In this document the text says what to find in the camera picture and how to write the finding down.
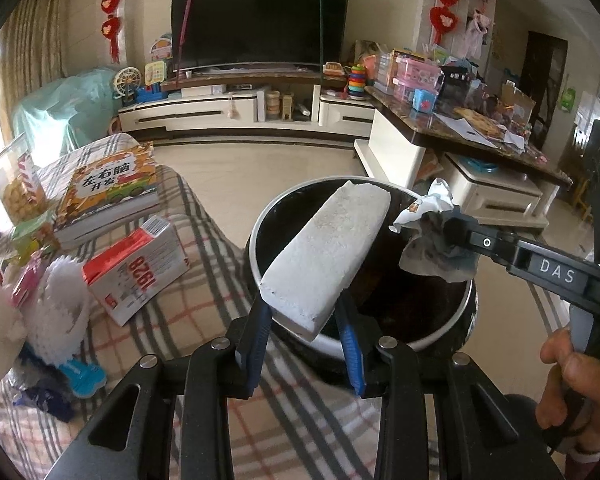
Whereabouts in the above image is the red white 1928 box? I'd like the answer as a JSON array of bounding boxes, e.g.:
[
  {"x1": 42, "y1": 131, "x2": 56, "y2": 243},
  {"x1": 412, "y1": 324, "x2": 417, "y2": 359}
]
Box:
[{"x1": 82, "y1": 216, "x2": 189, "y2": 326}]

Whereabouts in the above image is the blue brush blister pack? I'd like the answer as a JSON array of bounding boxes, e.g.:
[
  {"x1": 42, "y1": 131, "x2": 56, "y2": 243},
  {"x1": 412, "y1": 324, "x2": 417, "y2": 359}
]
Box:
[{"x1": 58, "y1": 359, "x2": 107, "y2": 399}]

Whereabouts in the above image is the person's right hand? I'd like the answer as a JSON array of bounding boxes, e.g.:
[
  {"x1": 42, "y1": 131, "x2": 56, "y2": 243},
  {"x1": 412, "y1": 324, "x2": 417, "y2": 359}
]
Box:
[{"x1": 535, "y1": 328, "x2": 600, "y2": 454}]

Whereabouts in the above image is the blue plastic snack bag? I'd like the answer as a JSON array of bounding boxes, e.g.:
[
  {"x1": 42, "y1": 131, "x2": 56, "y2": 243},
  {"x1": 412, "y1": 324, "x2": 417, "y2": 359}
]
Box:
[{"x1": 5, "y1": 344, "x2": 76, "y2": 422}]

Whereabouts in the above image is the cartoon snack wrapper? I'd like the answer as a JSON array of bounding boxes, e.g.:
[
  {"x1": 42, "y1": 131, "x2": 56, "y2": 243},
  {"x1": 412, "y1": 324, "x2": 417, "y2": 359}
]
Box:
[{"x1": 388, "y1": 176, "x2": 479, "y2": 283}]

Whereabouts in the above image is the clear cookie jar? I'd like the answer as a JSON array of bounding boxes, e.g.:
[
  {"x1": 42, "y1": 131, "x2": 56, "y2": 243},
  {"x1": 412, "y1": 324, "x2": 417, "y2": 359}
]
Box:
[{"x1": 0, "y1": 134, "x2": 47, "y2": 226}]

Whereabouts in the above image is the black white trash bin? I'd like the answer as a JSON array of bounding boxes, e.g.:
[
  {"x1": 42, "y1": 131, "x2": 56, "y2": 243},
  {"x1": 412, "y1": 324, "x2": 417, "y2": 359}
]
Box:
[{"x1": 242, "y1": 176, "x2": 478, "y2": 356}]

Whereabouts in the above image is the white tv cabinet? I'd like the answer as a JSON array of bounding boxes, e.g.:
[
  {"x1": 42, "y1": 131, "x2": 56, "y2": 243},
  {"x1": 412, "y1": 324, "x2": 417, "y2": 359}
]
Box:
[{"x1": 118, "y1": 87, "x2": 375, "y2": 139}]

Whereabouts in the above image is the pink toothbrush pack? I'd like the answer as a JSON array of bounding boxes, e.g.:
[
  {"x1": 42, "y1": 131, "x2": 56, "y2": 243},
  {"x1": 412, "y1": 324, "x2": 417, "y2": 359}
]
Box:
[{"x1": 10, "y1": 256, "x2": 47, "y2": 309}]

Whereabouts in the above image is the white foam block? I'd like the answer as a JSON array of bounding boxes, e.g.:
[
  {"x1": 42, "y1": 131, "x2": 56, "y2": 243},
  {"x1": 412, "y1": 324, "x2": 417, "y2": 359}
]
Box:
[{"x1": 259, "y1": 181, "x2": 391, "y2": 341}]

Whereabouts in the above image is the ferris wheel toy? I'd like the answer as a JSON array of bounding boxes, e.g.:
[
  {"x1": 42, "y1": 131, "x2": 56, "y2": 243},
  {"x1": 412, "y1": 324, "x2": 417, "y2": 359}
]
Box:
[{"x1": 112, "y1": 67, "x2": 142, "y2": 105}]

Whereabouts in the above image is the green snack box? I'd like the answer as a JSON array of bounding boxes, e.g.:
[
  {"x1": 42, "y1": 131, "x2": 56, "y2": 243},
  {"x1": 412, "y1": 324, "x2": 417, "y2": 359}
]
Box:
[{"x1": 10, "y1": 209, "x2": 59, "y2": 261}]

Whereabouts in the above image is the plaid checkered blanket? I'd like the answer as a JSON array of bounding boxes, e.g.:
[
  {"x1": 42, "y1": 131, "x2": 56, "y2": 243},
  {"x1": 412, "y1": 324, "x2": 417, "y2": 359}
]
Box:
[{"x1": 0, "y1": 162, "x2": 380, "y2": 479}]

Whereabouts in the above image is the white paper sheet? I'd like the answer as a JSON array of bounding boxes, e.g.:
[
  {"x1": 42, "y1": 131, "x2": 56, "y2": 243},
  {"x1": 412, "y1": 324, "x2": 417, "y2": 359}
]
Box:
[{"x1": 434, "y1": 113, "x2": 495, "y2": 148}]

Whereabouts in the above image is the white fluffy foam net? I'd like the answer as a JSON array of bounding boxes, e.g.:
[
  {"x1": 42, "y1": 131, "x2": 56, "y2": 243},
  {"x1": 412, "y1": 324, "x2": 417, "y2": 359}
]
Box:
[{"x1": 24, "y1": 256, "x2": 92, "y2": 366}]

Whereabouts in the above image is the left red heart decoration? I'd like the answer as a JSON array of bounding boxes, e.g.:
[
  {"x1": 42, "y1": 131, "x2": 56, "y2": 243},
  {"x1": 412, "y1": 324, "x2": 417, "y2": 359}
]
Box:
[{"x1": 99, "y1": 0, "x2": 122, "y2": 64}]

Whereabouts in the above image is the right beige curtain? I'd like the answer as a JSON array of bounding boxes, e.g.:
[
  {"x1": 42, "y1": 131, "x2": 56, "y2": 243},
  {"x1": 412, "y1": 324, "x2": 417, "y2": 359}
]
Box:
[{"x1": 0, "y1": 0, "x2": 68, "y2": 143}]

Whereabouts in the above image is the teal covered armchair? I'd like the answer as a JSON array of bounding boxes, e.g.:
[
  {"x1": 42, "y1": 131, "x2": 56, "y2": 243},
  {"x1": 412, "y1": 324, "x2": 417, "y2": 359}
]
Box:
[{"x1": 12, "y1": 67, "x2": 119, "y2": 166}]

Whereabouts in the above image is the brown marble coffee table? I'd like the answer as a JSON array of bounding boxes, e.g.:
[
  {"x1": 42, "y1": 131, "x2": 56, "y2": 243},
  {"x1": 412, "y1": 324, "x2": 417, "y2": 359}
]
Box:
[{"x1": 354, "y1": 87, "x2": 571, "y2": 232}]

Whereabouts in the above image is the black flat television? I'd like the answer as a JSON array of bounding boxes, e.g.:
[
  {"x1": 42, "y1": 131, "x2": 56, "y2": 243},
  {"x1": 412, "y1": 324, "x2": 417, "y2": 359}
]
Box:
[{"x1": 171, "y1": 0, "x2": 349, "y2": 70}]

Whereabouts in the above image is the rainbow stacking ring toy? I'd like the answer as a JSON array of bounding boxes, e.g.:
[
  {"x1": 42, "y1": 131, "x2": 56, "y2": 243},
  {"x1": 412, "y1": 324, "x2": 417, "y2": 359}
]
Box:
[{"x1": 347, "y1": 64, "x2": 367, "y2": 100}]

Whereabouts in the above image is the pink storage box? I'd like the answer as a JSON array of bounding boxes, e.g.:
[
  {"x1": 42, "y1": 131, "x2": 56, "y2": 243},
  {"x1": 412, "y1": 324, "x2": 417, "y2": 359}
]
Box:
[{"x1": 392, "y1": 54, "x2": 444, "y2": 103}]

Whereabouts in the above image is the orange children's book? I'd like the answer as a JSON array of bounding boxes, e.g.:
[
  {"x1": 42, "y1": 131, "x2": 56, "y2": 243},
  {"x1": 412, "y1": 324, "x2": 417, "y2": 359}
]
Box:
[{"x1": 54, "y1": 143, "x2": 160, "y2": 250}]

